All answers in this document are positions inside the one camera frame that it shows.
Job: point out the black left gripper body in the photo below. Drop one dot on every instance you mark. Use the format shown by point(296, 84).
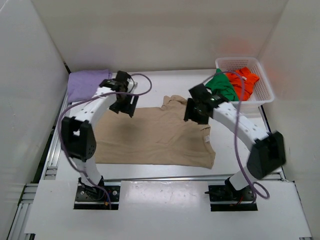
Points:
point(124, 104)

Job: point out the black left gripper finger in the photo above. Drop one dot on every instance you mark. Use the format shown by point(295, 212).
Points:
point(132, 105)
point(117, 106)

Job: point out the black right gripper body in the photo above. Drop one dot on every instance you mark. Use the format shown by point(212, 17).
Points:
point(196, 111)

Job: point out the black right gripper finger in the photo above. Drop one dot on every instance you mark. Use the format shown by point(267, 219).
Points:
point(202, 120)
point(189, 110)

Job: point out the green t shirt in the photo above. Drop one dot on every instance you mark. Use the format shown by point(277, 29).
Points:
point(220, 85)

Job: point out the beige t shirt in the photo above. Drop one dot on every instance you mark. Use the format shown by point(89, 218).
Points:
point(154, 136)

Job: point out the purple t shirt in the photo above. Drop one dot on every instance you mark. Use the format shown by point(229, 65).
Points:
point(82, 85)

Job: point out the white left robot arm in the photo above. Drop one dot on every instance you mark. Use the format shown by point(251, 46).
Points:
point(76, 132)

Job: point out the orange t shirt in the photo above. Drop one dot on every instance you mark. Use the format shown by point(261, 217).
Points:
point(248, 78)

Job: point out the white plastic basket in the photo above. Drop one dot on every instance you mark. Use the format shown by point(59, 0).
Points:
point(262, 92)

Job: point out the white front cover board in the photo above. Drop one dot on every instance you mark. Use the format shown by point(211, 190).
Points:
point(178, 210)

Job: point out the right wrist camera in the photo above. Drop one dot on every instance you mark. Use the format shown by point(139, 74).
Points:
point(200, 93)

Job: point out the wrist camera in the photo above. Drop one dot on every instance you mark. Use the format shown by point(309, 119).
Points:
point(125, 79)
point(200, 93)

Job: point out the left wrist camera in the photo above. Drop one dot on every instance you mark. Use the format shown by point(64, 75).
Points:
point(125, 79)

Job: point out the aluminium front rail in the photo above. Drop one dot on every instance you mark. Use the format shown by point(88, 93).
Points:
point(176, 178)

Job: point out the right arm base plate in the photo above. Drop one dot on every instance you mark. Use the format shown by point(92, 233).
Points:
point(224, 200)

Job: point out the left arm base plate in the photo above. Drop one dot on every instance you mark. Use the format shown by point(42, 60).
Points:
point(86, 199)

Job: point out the aluminium table edge rail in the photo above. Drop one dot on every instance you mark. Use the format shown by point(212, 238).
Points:
point(51, 163)

